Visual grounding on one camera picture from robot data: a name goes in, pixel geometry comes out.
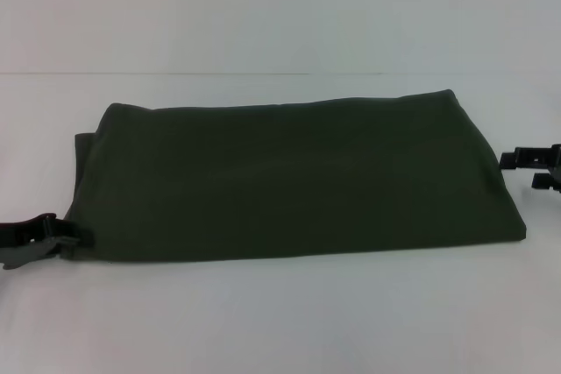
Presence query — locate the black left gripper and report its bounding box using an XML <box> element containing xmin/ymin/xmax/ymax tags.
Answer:
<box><xmin>0</xmin><ymin>214</ymin><xmax>96</xmax><ymax>272</ymax></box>

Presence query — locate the dark green t-shirt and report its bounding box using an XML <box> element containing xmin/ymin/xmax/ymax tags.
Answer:
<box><xmin>72</xmin><ymin>88</ymin><xmax>527</xmax><ymax>264</ymax></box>

